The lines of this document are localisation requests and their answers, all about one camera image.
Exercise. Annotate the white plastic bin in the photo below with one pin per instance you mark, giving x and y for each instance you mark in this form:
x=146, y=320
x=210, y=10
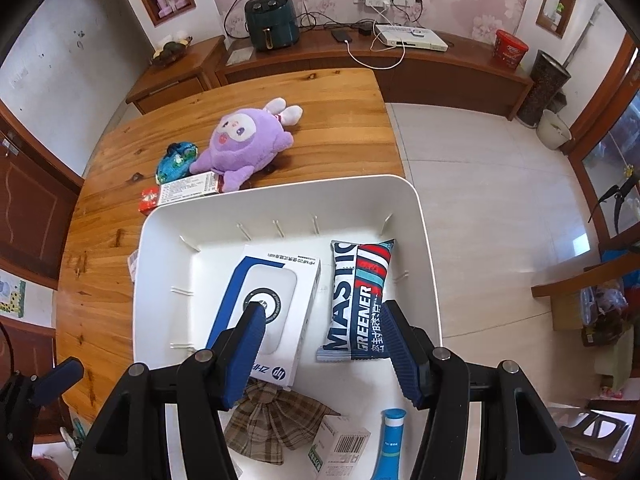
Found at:
x=215, y=225

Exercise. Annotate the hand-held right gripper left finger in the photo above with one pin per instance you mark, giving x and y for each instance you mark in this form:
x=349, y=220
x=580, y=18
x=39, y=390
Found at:
x=245, y=355

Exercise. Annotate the white barcode box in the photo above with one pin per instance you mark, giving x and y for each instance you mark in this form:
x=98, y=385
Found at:
x=345, y=445

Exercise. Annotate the metal pole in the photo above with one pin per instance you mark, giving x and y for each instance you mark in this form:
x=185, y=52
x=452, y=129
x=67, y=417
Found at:
x=580, y=35

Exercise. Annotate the dark green air fryer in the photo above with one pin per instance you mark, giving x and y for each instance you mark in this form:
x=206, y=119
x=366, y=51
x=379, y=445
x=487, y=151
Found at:
x=270, y=22

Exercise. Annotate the black flat device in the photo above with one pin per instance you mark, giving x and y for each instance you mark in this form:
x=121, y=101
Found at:
x=343, y=36

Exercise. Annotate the pale square mat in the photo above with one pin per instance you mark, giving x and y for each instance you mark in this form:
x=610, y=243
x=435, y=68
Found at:
x=237, y=56

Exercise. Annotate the dark tall vase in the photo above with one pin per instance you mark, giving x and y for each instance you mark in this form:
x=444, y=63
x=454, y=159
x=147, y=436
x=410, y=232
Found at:
x=545, y=87

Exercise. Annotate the giraffe wall poster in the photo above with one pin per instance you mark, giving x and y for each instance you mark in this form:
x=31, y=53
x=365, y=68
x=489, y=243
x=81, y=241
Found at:
x=12, y=295

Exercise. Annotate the wooden chair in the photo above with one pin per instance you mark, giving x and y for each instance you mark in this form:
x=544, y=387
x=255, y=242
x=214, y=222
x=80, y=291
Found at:
x=565, y=290

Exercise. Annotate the blue tube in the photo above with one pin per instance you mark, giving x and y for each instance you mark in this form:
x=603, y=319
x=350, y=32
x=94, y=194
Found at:
x=392, y=450

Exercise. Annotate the blue and white box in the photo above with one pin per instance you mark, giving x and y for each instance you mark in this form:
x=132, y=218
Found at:
x=292, y=310

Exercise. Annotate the fruit bowl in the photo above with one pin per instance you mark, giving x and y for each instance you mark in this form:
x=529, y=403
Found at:
x=170, y=52

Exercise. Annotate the plaid fabric bow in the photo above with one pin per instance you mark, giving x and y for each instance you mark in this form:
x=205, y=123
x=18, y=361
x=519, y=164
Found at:
x=270, y=420

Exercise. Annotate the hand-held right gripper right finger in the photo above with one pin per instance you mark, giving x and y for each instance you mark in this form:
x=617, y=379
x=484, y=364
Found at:
x=405, y=355

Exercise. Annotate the long red and white box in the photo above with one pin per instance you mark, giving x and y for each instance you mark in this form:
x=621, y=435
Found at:
x=185, y=189

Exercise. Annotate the striped snack packet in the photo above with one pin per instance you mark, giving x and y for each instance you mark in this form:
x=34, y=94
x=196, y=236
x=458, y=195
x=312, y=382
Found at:
x=355, y=300

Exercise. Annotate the wooden side cabinet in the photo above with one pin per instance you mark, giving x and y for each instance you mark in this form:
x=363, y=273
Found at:
x=170, y=85

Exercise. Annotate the wooden door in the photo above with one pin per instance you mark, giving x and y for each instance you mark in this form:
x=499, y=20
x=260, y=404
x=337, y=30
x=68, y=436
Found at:
x=30, y=200

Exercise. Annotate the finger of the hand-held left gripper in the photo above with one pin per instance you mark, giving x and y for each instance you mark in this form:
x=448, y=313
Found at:
x=62, y=374

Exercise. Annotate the white bucket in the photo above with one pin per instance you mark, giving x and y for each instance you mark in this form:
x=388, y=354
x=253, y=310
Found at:
x=554, y=130

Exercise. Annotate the long wooden TV cabinet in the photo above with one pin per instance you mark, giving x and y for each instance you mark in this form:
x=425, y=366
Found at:
x=450, y=85

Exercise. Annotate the white set-top box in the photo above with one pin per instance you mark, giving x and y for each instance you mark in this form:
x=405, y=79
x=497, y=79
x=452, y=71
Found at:
x=412, y=37

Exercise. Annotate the purple plush toy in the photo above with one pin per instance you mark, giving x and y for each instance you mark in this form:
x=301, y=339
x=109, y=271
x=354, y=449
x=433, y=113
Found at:
x=240, y=145

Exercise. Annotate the red bucket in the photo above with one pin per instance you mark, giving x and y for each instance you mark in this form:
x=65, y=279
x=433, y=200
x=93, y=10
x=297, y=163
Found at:
x=510, y=50

